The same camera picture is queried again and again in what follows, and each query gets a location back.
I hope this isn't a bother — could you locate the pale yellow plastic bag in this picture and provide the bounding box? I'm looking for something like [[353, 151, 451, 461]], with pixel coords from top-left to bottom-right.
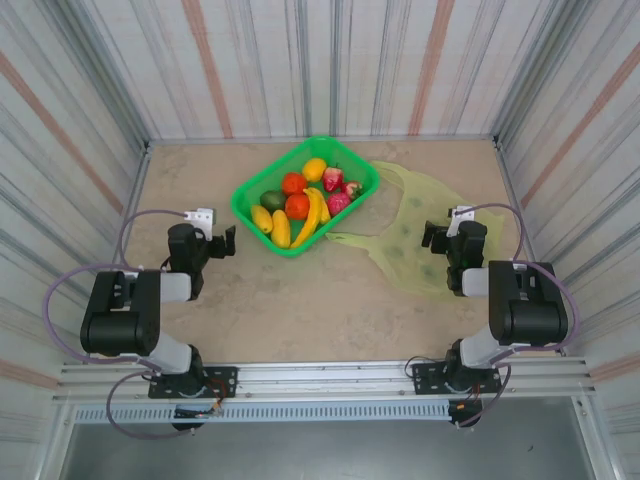
[[324, 159, 506, 304]]

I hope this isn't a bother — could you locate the green plastic basket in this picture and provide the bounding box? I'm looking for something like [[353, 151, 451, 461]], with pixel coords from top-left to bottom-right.
[[229, 135, 381, 259]]

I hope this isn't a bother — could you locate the orange fake fruit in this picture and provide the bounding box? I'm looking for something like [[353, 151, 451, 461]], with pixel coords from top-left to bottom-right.
[[281, 172, 309, 196], [284, 193, 311, 221]]

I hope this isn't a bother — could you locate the yellow fake banana bunch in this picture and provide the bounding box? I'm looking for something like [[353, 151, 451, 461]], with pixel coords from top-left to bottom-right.
[[288, 187, 332, 250]]

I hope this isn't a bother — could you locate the yellow fake lemon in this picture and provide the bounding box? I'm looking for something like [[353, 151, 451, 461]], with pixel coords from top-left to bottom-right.
[[302, 157, 329, 182]]

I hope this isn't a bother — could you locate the small black electronics module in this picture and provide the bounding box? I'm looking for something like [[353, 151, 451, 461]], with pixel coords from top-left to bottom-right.
[[174, 404, 222, 419], [449, 399, 484, 417]]

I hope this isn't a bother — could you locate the grey metal shelf panel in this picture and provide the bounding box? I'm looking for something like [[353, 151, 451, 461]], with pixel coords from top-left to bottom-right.
[[37, 397, 599, 480]]

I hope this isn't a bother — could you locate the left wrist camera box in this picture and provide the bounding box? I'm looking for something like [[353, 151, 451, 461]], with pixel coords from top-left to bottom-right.
[[182, 207, 217, 229]]

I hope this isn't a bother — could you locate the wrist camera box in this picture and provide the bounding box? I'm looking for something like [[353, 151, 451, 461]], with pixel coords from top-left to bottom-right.
[[446, 205, 477, 239], [182, 207, 217, 229]]

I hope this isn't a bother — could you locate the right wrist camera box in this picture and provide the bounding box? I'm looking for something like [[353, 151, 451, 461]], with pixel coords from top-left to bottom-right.
[[446, 205, 477, 239]]

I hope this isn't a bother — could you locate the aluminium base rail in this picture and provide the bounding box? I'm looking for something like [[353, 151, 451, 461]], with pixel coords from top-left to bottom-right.
[[52, 357, 596, 401]]

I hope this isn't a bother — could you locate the grey slotted cable duct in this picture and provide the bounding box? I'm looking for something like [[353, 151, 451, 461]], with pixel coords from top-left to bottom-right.
[[69, 402, 451, 424]]

